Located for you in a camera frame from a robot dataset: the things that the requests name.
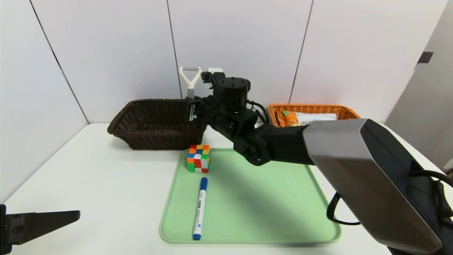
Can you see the dark brown wicker basket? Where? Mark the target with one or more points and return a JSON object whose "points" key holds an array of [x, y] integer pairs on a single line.
{"points": [[152, 141]]}

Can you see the orange wicker basket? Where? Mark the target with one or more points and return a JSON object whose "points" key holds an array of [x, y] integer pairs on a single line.
{"points": [[318, 106]]}

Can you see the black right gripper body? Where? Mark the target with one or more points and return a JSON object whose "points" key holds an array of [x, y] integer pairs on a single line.
{"points": [[192, 110]]}

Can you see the blue white marker pen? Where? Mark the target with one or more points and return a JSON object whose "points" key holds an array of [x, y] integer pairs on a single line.
{"points": [[200, 209]]}

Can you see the multicoloured puzzle cube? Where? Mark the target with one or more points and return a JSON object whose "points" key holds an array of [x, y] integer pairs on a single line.
{"points": [[198, 157]]}

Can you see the light green plastic tray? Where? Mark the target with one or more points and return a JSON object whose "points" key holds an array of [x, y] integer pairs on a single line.
{"points": [[247, 212]]}

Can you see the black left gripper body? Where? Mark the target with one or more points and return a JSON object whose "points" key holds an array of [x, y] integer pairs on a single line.
{"points": [[4, 226]]}

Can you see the orange snack bag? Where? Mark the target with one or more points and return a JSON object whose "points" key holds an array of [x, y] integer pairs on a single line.
{"points": [[290, 118]]}

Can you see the black wall bracket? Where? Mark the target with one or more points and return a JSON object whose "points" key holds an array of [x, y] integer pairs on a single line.
{"points": [[424, 57]]}

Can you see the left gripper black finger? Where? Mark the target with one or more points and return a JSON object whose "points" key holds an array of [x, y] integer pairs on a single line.
{"points": [[39, 223]]}

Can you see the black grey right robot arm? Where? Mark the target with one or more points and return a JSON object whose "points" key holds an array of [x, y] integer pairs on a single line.
{"points": [[354, 159]]}

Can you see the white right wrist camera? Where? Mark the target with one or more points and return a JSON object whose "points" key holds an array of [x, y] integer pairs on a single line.
{"points": [[216, 79]]}

